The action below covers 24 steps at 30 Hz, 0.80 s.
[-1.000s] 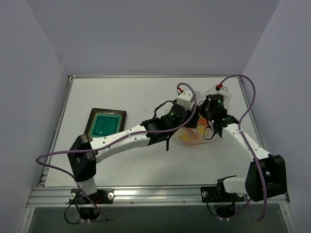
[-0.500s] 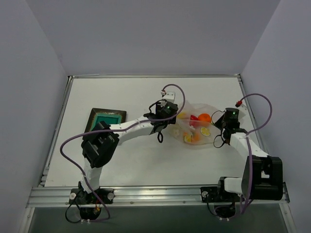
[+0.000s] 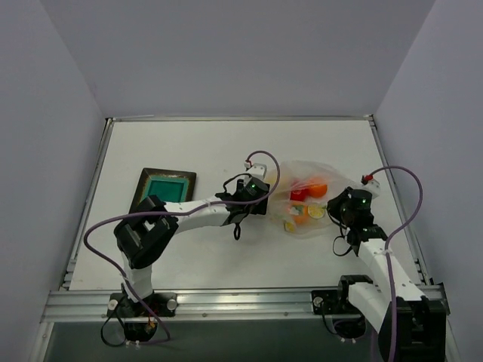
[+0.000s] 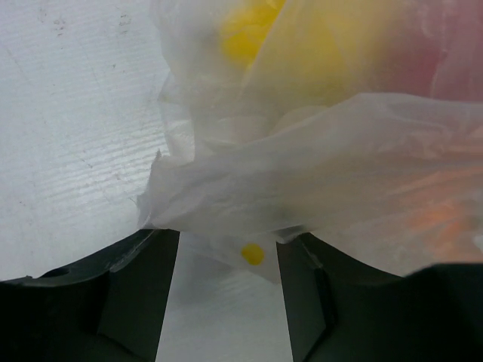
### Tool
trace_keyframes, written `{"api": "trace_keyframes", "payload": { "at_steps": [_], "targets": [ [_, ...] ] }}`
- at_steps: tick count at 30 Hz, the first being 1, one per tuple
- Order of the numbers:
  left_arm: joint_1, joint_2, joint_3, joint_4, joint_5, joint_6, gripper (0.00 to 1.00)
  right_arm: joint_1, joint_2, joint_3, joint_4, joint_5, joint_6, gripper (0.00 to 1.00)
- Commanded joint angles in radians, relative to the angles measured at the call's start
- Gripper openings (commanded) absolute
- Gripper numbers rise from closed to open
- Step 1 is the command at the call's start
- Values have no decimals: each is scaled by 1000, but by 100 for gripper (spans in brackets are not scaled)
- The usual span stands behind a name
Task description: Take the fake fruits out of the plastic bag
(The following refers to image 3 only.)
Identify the orange fake persimmon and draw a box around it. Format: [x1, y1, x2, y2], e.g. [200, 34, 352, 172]
[293, 213, 310, 225]

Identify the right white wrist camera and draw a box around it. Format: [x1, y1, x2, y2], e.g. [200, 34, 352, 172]
[361, 175, 380, 198]

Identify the clear plastic bag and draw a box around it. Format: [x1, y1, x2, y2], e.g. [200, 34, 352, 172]
[264, 161, 357, 238]

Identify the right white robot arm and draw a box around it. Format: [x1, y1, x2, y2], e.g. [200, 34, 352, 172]
[327, 187, 446, 361]

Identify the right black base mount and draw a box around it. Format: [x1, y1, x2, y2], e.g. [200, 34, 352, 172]
[311, 289, 368, 343]

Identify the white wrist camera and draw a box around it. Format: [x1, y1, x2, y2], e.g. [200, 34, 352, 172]
[245, 160, 266, 179]
[361, 175, 380, 198]

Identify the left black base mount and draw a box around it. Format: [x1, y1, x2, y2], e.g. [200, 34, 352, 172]
[100, 292, 178, 347]

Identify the red fake apple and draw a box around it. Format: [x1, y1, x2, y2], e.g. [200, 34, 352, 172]
[290, 188, 308, 202]

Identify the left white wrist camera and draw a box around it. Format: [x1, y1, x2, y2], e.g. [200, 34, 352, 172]
[245, 160, 266, 179]

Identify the dark teal square plate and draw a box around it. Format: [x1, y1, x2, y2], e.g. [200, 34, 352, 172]
[129, 167, 197, 213]

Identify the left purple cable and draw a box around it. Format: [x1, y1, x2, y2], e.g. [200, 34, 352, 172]
[83, 150, 281, 346]

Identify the orange fake tangerine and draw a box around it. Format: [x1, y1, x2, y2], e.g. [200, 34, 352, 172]
[308, 183, 328, 198]

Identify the aluminium front rail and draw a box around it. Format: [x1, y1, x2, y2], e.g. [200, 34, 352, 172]
[39, 284, 452, 324]

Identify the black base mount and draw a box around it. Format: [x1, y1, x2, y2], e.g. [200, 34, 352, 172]
[100, 292, 178, 347]
[311, 289, 368, 343]

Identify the purple cable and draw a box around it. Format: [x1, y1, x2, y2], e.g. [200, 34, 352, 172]
[83, 150, 281, 346]
[368, 165, 423, 362]

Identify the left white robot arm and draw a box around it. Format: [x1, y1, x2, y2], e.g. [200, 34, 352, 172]
[114, 176, 270, 316]

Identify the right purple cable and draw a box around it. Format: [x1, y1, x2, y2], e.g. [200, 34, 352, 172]
[368, 165, 423, 362]

